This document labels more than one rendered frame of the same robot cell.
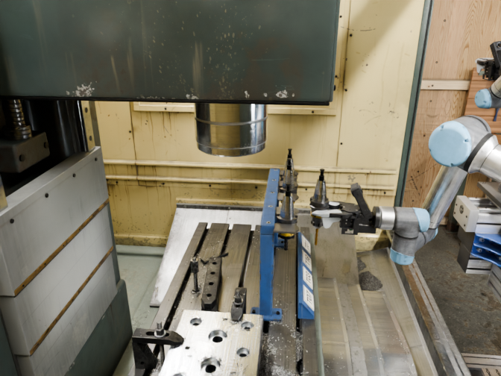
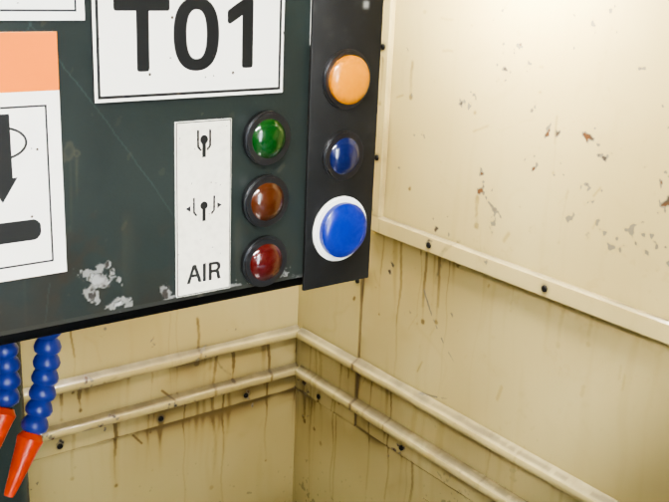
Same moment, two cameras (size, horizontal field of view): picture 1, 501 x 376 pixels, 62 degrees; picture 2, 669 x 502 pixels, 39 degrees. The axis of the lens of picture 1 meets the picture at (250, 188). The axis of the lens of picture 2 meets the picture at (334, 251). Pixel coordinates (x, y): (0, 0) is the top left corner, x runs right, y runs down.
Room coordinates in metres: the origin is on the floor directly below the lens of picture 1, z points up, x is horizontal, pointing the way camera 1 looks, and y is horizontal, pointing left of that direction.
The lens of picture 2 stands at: (0.83, -0.55, 1.79)
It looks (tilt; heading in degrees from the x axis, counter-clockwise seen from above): 17 degrees down; 47
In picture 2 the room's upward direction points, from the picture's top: 2 degrees clockwise
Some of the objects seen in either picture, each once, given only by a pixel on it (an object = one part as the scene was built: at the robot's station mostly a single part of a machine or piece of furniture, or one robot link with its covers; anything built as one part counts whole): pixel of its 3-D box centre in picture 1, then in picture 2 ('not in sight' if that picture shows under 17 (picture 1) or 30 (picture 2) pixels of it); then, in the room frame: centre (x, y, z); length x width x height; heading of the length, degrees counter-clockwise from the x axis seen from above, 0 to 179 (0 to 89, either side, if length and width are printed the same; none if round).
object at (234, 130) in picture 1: (231, 120); not in sight; (0.90, 0.04, 1.56); 0.16 x 0.16 x 0.12
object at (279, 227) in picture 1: (286, 228); not in sight; (1.05, -0.10, 1.21); 0.07 x 0.05 x 0.01; 84
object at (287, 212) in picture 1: (287, 205); not in sight; (1.10, -0.11, 1.26); 0.04 x 0.04 x 0.07
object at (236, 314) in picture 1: (238, 309); not in sight; (0.99, 0.03, 0.97); 0.13 x 0.03 x 0.15; 174
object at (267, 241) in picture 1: (266, 275); not in sight; (1.05, -0.05, 1.05); 0.10 x 0.05 x 0.30; 84
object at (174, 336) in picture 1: (159, 344); not in sight; (0.85, 0.24, 0.97); 0.13 x 0.03 x 0.15; 84
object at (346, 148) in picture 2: not in sight; (343, 155); (1.17, -0.19, 1.69); 0.02 x 0.01 x 0.02; 174
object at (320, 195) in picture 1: (320, 189); not in sight; (1.22, -0.22, 1.26); 0.04 x 0.04 x 0.07
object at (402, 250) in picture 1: (405, 244); not in sight; (1.20, -0.52, 1.07); 0.11 x 0.08 x 0.11; 134
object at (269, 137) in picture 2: not in sight; (268, 138); (1.12, -0.19, 1.71); 0.02 x 0.01 x 0.02; 174
